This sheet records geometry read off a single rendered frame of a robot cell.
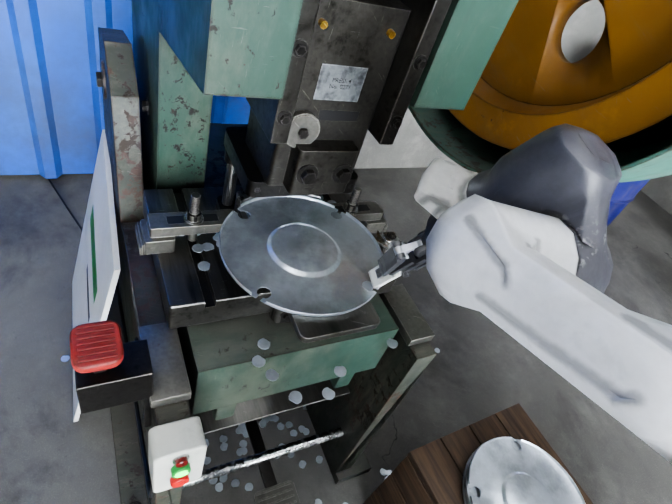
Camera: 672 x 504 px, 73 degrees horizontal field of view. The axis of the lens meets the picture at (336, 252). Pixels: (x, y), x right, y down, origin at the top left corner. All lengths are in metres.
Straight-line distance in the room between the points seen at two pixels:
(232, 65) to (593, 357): 0.44
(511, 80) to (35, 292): 1.49
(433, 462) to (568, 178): 0.83
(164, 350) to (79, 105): 1.35
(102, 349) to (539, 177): 0.55
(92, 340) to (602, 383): 0.57
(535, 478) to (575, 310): 0.94
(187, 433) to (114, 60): 0.70
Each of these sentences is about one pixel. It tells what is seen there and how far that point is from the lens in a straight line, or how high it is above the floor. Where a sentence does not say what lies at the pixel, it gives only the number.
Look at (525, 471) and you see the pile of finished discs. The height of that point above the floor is 0.38.
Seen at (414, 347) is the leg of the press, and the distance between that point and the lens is 0.95.
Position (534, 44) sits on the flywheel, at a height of 1.14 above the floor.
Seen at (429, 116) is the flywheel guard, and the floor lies 0.93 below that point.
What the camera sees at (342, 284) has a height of 0.78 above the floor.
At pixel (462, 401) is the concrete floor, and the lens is 1.76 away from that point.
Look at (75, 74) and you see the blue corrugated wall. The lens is 1.94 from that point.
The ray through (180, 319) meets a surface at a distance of 0.81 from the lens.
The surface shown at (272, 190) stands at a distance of 0.75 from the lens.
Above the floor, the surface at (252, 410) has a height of 0.31.
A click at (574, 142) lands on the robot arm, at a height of 1.17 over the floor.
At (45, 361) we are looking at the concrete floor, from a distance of 1.59.
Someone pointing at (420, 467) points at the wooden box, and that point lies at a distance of 1.15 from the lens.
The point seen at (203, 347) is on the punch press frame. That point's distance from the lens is 0.81.
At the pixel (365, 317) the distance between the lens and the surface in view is 0.73.
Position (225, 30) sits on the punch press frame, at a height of 1.13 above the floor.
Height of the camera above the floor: 1.32
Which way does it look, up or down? 41 degrees down
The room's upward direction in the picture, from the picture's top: 21 degrees clockwise
